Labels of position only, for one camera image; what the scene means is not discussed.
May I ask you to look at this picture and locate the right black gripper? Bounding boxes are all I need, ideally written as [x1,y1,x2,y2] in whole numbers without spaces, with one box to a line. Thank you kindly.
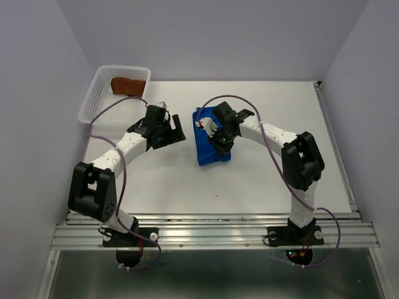
[206,126,237,157]

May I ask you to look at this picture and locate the blue towel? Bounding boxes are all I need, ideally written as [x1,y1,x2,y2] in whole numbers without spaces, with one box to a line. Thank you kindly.
[192,107,231,166]

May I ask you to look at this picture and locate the brown towel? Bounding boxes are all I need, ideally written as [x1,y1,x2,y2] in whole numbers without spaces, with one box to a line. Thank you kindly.
[110,77,146,97]

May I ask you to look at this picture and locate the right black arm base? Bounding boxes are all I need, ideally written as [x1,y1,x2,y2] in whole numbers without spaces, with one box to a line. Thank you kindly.
[262,217,325,247]

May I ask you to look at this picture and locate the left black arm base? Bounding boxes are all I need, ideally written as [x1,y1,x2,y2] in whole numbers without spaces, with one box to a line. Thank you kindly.
[98,219,159,248]

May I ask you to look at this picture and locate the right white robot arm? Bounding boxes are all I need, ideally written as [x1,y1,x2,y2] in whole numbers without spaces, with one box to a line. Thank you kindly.
[195,102,325,243]

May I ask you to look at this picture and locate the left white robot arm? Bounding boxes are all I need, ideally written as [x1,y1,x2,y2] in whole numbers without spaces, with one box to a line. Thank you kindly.
[68,105,186,245]

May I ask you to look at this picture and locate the white plastic basket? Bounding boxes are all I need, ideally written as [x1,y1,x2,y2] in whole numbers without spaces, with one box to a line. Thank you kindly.
[78,65,151,128]

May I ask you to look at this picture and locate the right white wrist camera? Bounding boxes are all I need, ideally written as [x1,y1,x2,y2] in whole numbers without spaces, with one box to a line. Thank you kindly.
[194,117,220,138]

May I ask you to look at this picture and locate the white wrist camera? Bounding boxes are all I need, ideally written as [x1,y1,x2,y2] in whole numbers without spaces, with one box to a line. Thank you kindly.
[194,117,220,138]
[155,101,168,109]

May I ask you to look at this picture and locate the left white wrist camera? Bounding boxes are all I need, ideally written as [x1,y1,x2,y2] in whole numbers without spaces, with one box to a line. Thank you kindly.
[155,101,168,109]

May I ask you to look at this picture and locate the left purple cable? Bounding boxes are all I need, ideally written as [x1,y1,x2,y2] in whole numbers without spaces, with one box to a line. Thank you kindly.
[89,96,163,272]

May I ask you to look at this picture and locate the aluminium rail frame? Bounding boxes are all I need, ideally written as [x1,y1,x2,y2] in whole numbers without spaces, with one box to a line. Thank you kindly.
[39,81,398,298]

